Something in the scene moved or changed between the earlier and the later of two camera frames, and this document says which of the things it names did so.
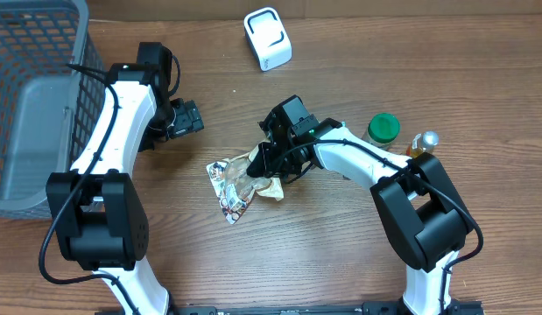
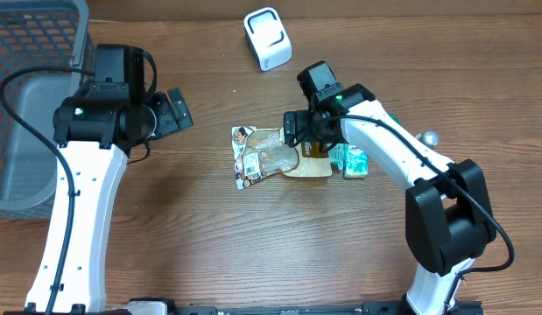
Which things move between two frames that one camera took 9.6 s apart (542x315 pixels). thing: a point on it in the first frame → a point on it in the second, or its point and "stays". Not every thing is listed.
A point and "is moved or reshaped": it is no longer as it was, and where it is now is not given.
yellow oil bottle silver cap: (424, 142) stays
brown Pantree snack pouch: (234, 186) is moved or reshaped
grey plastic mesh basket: (47, 94) stays
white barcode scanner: (268, 38) stays
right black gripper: (271, 169) → (303, 120)
